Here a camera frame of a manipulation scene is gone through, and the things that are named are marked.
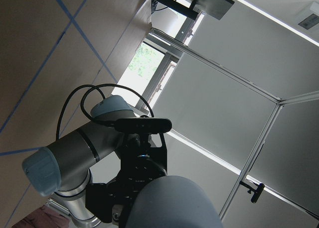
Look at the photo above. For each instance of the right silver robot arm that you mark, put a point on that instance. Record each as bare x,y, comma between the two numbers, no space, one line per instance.
62,169

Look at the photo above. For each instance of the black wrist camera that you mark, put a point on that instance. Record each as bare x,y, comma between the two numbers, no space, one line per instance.
151,125

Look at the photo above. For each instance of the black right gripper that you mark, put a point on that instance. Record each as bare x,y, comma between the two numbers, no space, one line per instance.
141,163

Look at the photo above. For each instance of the light blue cup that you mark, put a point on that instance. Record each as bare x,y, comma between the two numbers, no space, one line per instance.
173,202

